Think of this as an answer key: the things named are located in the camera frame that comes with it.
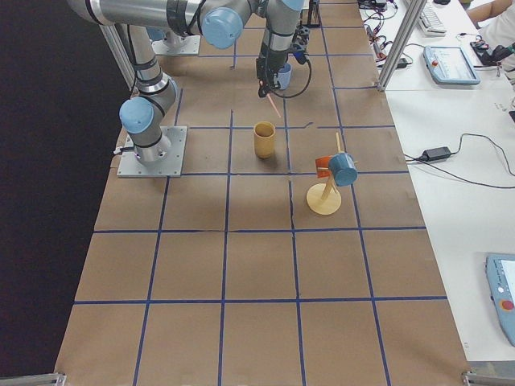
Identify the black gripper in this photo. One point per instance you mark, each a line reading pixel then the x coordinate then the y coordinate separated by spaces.
pixel 269 63

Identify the light blue plastic cup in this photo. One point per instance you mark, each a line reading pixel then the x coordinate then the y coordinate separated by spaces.
pixel 284 75

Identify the wooden bamboo cup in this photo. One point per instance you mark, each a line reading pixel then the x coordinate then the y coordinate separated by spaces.
pixel 263 139

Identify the orange cup on stand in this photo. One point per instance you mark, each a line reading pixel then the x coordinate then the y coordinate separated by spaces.
pixel 322 167

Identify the blue cup on stand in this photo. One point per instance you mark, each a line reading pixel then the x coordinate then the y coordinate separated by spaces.
pixel 343 169

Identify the wooden mug tree stand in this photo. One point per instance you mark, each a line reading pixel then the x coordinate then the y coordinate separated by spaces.
pixel 324 198

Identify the white keyboard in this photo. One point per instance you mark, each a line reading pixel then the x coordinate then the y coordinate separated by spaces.
pixel 429 22

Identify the black power adapter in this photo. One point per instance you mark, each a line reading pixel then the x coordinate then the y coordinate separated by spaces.
pixel 435 154

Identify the blue teach pendant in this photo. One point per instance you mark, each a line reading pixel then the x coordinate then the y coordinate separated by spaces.
pixel 450 65
pixel 499 270

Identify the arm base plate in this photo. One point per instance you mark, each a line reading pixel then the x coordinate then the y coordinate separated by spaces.
pixel 174 45
pixel 161 160

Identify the black wire mug rack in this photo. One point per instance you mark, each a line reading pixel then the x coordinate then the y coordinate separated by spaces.
pixel 313 17

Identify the aluminium frame post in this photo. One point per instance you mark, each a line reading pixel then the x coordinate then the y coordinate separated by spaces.
pixel 405 30

